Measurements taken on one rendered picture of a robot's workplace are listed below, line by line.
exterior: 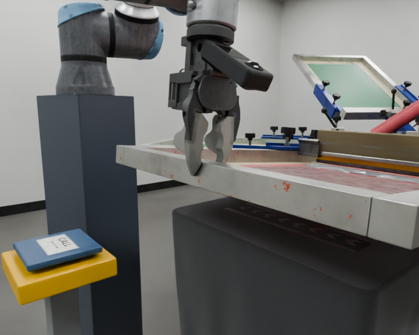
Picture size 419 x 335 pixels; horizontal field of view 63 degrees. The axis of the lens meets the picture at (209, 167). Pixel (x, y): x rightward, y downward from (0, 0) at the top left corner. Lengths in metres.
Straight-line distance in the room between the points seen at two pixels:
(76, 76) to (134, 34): 0.19
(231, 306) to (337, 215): 0.36
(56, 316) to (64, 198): 0.45
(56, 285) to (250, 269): 0.29
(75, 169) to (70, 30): 0.35
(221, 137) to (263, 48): 5.78
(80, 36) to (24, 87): 3.34
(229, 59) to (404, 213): 0.27
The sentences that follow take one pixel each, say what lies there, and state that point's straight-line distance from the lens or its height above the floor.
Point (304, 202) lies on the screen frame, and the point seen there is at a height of 1.07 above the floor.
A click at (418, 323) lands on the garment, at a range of 0.68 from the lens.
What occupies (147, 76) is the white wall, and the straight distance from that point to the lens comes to 4.81.
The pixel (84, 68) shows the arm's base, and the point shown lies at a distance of 0.95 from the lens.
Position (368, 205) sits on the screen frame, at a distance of 0.34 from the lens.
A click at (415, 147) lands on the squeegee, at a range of 0.96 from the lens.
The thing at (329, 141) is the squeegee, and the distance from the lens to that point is 1.06.
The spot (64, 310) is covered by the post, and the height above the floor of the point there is 0.87.
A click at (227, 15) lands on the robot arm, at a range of 0.52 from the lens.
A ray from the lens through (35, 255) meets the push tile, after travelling 0.54.
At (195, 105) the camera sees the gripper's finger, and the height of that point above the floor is 1.17.
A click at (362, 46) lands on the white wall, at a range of 5.75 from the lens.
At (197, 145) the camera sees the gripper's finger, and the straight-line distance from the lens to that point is 0.49.
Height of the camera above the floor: 1.17
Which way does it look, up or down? 10 degrees down
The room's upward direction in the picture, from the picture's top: straight up
